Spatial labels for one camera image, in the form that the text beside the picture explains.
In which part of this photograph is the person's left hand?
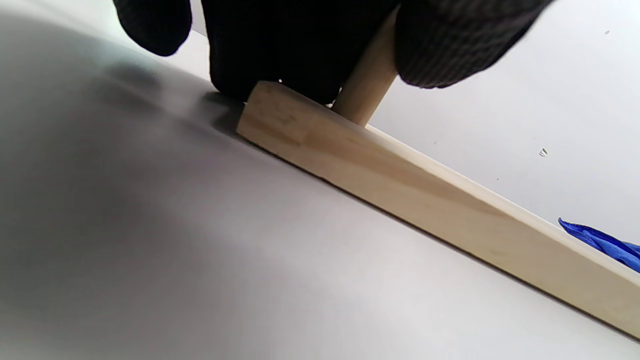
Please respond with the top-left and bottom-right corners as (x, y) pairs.
(112, 0), (553, 105)

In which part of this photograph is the wooden rack with posts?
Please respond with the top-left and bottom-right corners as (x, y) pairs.
(236, 5), (640, 342)

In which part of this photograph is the blue towel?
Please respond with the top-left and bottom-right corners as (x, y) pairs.
(558, 217), (640, 274)

